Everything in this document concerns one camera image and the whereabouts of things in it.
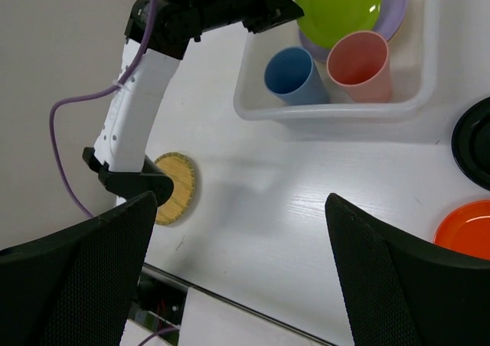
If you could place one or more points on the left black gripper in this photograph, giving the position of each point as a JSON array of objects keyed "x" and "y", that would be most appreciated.
[{"x": 186, "y": 19}]

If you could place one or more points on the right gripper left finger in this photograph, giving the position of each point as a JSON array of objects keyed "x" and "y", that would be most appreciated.
[{"x": 75, "y": 286}]

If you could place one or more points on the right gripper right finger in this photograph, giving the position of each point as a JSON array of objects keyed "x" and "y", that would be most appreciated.
[{"x": 401, "y": 290}]

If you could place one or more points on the green plastic plate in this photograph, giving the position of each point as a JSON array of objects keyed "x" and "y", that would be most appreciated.
[{"x": 325, "y": 22}]

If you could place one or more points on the blue plastic cup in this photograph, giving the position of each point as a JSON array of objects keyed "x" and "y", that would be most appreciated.
[{"x": 292, "y": 76}]

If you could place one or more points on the pink plastic cup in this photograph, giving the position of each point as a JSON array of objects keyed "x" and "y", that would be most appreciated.
[{"x": 360, "y": 64}]

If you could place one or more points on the purple plastic plate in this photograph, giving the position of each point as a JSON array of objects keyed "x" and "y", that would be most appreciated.
[{"x": 391, "y": 18}]

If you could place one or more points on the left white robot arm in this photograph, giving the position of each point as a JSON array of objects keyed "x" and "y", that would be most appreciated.
[{"x": 155, "y": 45}]

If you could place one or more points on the clear plastic bin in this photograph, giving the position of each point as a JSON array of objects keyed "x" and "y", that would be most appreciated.
[{"x": 413, "y": 65}]

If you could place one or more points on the orange plastic plate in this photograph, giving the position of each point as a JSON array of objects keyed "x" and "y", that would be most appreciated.
[{"x": 466, "y": 230}]

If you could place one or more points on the round bamboo tray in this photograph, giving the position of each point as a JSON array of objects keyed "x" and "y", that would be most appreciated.
[{"x": 181, "y": 171}]

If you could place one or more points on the black plastic plate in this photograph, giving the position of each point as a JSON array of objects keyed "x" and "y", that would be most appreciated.
[{"x": 470, "y": 143}]

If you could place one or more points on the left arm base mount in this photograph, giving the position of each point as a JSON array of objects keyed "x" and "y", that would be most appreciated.
[{"x": 159, "y": 300}]

